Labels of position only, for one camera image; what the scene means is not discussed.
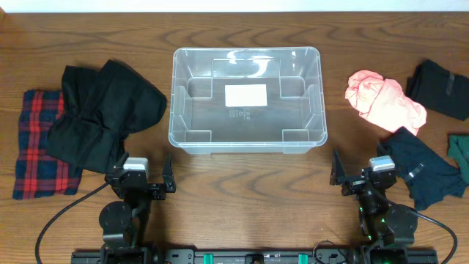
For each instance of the pink crumpled garment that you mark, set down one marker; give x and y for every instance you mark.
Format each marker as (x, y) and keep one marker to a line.
(382, 102)

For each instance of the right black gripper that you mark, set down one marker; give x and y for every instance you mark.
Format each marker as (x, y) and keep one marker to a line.
(339, 177)

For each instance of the dark green garment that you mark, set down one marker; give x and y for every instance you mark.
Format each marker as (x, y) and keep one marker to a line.
(458, 150)

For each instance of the white label in container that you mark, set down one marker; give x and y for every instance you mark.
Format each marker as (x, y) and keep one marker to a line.
(247, 95)

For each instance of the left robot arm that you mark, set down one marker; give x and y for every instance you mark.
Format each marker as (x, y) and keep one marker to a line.
(124, 221)

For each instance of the clear plastic storage container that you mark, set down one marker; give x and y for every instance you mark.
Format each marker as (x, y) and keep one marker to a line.
(293, 122)

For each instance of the red navy plaid shirt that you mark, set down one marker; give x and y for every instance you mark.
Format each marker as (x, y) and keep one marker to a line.
(36, 173)

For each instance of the dark navy garment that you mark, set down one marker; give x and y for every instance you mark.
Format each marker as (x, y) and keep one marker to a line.
(427, 176)

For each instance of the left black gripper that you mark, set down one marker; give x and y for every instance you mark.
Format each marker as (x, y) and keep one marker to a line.
(145, 188)

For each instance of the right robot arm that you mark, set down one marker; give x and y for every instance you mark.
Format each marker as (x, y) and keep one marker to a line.
(383, 222)

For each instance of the black garment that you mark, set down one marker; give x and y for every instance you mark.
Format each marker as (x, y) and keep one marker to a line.
(101, 109)
(440, 90)

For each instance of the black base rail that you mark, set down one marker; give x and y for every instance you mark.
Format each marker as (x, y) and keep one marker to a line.
(320, 255)

